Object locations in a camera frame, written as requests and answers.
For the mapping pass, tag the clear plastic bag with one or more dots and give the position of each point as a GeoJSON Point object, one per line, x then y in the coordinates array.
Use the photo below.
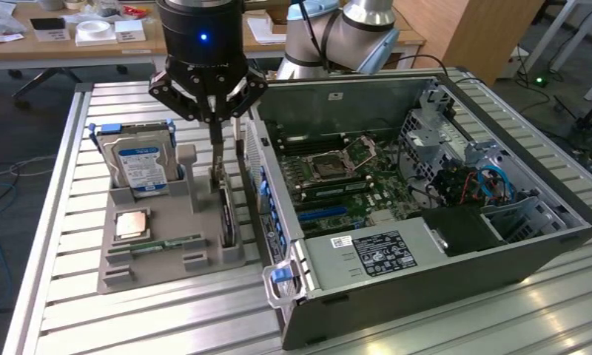
{"type": "Point", "coordinates": [0, 16]}

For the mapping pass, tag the device with green light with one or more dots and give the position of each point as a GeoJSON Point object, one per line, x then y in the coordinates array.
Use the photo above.
{"type": "Point", "coordinates": [541, 80]}

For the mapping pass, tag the green motherboard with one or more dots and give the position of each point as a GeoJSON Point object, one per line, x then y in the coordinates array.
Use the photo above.
{"type": "Point", "coordinates": [361, 199]}

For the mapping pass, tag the flat white box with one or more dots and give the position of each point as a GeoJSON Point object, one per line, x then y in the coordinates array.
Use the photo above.
{"type": "Point", "coordinates": [96, 41]}

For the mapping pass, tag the office chair base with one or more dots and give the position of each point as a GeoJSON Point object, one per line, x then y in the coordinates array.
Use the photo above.
{"type": "Point", "coordinates": [44, 82]}

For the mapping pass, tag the black open PC case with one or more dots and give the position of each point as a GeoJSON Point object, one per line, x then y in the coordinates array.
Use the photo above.
{"type": "Point", "coordinates": [425, 296]}

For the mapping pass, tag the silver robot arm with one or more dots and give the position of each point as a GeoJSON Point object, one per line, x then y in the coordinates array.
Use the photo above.
{"type": "Point", "coordinates": [306, 37]}

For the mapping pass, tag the green RAM stick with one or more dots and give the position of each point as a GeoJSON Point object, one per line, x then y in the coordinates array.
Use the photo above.
{"type": "Point", "coordinates": [152, 245]}
{"type": "Point", "coordinates": [335, 189]}

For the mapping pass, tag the beige plastic case bracket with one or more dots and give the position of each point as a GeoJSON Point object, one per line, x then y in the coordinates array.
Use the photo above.
{"type": "Point", "coordinates": [236, 129]}

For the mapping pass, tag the green graphics card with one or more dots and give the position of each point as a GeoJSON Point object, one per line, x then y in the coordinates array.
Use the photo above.
{"type": "Point", "coordinates": [230, 218]}

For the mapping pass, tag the red and white card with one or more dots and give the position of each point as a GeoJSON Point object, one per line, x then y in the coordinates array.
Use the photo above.
{"type": "Point", "coordinates": [4, 38]}

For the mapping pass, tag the white paper stack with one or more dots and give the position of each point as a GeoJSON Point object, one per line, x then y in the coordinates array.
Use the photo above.
{"type": "Point", "coordinates": [267, 31]}

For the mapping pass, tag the white regulatory label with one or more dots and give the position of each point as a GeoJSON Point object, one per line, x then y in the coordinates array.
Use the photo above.
{"type": "Point", "coordinates": [269, 236]}

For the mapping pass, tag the grey power supply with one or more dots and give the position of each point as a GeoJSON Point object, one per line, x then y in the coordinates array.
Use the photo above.
{"type": "Point", "coordinates": [335, 266]}

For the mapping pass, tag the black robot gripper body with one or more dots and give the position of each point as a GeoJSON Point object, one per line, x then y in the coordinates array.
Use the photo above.
{"type": "Point", "coordinates": [202, 74]}

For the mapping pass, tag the white box with black lid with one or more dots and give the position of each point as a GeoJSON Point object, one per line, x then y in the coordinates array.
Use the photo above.
{"type": "Point", "coordinates": [50, 29]}

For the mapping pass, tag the grey parts rack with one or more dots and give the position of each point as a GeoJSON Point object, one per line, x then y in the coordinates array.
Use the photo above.
{"type": "Point", "coordinates": [168, 270]}

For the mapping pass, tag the blue card latch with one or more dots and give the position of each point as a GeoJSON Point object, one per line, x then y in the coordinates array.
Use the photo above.
{"type": "Point", "coordinates": [273, 203]}
{"type": "Point", "coordinates": [283, 244]}
{"type": "Point", "coordinates": [277, 222]}

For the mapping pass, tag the CPU socket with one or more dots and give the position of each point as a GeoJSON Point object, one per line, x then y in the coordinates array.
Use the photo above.
{"type": "Point", "coordinates": [331, 166]}

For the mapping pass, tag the metal disk bay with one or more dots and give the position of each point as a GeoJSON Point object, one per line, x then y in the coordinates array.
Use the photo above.
{"type": "Point", "coordinates": [514, 222]}

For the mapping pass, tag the hard disk with blue carrier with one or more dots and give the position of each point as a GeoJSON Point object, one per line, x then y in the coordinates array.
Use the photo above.
{"type": "Point", "coordinates": [138, 162]}

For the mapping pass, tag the wooden cabinet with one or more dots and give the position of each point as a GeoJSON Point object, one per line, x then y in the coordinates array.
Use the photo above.
{"type": "Point", "coordinates": [474, 37]}

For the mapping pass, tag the metal socket cover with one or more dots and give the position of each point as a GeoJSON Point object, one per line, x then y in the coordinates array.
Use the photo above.
{"type": "Point", "coordinates": [366, 148]}

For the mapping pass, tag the CPU chip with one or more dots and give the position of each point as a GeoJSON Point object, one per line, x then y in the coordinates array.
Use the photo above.
{"type": "Point", "coordinates": [134, 223]}

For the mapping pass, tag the metal drive cage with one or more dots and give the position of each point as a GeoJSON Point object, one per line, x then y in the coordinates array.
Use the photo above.
{"type": "Point", "coordinates": [425, 148]}

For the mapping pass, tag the white tape roll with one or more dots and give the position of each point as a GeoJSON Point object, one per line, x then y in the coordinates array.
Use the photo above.
{"type": "Point", "coordinates": [94, 26]}

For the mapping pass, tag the grey cup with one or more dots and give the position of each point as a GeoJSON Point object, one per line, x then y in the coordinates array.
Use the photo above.
{"type": "Point", "coordinates": [51, 4]}

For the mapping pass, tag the plain white box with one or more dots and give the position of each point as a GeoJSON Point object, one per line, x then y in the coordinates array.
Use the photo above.
{"type": "Point", "coordinates": [130, 31]}

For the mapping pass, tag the blue expansion slot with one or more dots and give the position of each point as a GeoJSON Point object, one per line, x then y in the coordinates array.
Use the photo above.
{"type": "Point", "coordinates": [323, 214]}

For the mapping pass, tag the red packet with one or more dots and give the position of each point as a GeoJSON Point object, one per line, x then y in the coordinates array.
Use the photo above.
{"type": "Point", "coordinates": [134, 12]}

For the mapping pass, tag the beige tape roll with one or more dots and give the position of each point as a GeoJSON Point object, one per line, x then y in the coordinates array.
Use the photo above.
{"type": "Point", "coordinates": [74, 4]}

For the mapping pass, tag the white table frame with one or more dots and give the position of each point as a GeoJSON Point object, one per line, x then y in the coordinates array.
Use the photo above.
{"type": "Point", "coordinates": [551, 33]}

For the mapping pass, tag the brown cardboard box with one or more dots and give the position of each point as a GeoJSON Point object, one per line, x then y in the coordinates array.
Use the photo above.
{"type": "Point", "coordinates": [277, 11]}

